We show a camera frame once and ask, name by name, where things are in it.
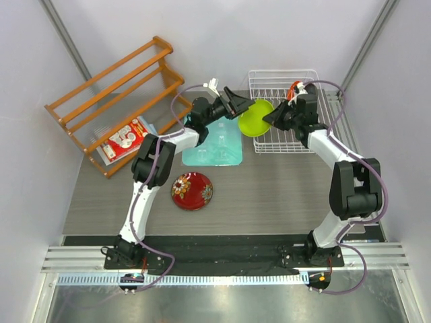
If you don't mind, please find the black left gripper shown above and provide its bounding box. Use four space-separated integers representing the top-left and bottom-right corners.
203 87 253 127

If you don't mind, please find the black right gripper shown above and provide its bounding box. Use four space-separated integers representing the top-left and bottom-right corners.
263 99 301 131

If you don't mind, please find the lime green plate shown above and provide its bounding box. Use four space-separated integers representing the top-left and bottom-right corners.
238 99 274 137

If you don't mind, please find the red floral plate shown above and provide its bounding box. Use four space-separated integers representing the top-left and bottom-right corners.
171 172 213 211

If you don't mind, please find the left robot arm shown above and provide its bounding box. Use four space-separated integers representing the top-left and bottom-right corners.
101 83 255 269

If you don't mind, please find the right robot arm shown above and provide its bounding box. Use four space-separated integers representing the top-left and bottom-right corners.
263 81 384 266

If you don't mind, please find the orange wooden shelf rack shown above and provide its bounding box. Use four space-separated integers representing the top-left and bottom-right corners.
45 36 192 178

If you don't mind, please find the teal shirt folding board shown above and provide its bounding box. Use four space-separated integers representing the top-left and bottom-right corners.
182 117 243 166

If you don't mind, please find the red book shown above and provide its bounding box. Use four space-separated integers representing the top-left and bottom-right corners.
100 116 151 164

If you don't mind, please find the white wire dish rack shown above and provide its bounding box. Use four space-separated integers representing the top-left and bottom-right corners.
248 69 333 155

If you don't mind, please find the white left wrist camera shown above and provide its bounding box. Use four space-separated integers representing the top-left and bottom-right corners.
203 78 220 99

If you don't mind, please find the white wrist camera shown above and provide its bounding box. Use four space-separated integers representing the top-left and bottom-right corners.
291 81 308 96
203 78 220 99

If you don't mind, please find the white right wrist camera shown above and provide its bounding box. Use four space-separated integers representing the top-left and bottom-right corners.
291 81 308 96

